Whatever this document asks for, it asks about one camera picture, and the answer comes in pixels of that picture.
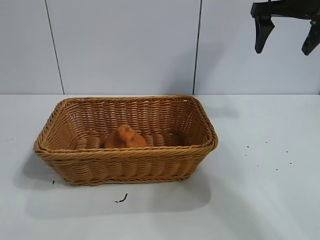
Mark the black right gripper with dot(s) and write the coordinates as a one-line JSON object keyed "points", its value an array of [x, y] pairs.
{"points": [[287, 8]]}

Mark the orange soft toy fruit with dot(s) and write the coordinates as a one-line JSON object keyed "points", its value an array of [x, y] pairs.
{"points": [[125, 140]]}

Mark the tan woven wicker basket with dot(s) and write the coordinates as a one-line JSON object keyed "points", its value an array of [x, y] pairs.
{"points": [[125, 165]]}

